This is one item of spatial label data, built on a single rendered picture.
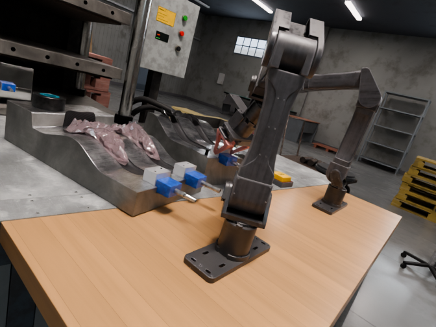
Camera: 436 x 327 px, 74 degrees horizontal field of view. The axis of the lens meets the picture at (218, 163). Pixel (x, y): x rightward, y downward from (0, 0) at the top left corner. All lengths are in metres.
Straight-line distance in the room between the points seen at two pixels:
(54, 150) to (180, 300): 0.49
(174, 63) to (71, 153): 1.11
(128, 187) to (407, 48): 10.25
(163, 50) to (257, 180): 1.28
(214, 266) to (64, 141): 0.45
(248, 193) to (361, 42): 10.49
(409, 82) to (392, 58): 0.92
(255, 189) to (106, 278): 0.27
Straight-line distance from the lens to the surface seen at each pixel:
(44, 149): 0.83
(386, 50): 10.67
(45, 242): 0.53
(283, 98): 0.51
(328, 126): 10.67
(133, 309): 0.43
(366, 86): 1.03
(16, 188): 0.70
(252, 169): 0.51
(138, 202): 0.61
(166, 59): 1.71
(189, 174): 0.72
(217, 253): 0.55
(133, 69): 1.48
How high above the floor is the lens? 1.10
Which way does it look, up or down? 15 degrees down
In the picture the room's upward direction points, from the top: 16 degrees clockwise
